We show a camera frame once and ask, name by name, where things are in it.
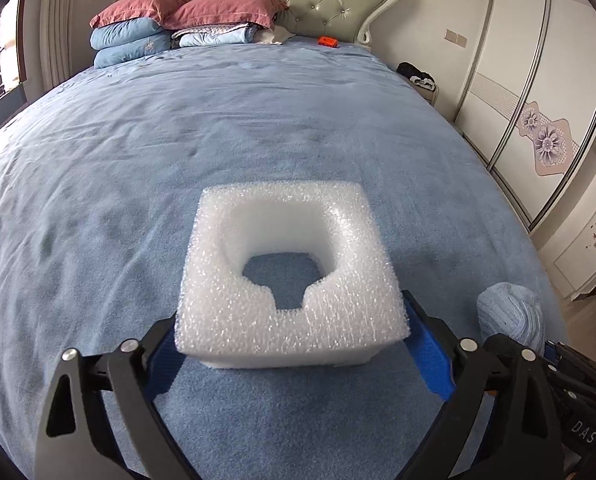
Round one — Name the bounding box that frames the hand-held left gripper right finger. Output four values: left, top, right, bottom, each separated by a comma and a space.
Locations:
402, 289, 564, 480

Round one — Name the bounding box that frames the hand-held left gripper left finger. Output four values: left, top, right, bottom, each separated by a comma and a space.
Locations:
34, 312, 204, 480

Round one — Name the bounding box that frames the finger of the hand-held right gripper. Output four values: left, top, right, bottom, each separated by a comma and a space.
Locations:
543, 341, 596, 402

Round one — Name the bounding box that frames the white foam block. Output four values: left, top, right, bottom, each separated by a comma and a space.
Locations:
174, 180, 411, 370

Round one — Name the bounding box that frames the light blue knit sock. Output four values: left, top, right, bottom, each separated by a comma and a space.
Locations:
477, 282, 546, 353

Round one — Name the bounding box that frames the white cabinet with stickers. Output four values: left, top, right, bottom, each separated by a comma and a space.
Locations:
535, 162, 596, 301

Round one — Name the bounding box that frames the dark clothes pile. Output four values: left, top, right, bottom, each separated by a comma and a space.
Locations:
396, 61, 436, 92

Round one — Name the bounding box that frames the white floral sliding wardrobe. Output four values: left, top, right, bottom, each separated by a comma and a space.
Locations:
453, 0, 596, 233

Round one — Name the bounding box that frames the folded blue duvet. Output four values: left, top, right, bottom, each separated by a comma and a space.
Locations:
90, 17, 174, 68

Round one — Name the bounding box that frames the window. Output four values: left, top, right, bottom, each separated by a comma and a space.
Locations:
0, 0, 29, 121

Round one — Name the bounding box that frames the white cloth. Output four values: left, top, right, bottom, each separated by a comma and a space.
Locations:
253, 27, 296, 45

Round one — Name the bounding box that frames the pink pillow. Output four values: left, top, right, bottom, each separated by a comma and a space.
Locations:
160, 0, 290, 31
89, 0, 191, 30

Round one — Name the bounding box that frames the white curtain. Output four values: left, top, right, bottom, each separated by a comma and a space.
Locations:
25, 0, 121, 96

